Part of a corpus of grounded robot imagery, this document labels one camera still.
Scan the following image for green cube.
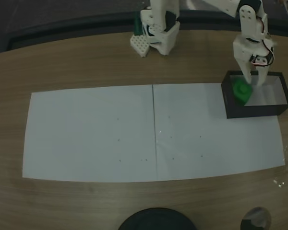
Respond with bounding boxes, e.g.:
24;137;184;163
231;76;253;107

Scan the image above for dark brown cardboard box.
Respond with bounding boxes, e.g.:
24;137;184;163
221;70;288;119

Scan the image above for white paper sheet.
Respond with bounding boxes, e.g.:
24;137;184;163
152;82;286;182
22;84;158;183

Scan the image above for green table clamp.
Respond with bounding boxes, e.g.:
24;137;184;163
133;11;145;36

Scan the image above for black round stand base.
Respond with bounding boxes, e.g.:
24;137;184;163
117;207;197;230

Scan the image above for round table cable grommet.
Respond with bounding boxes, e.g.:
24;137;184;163
240;207;272;230

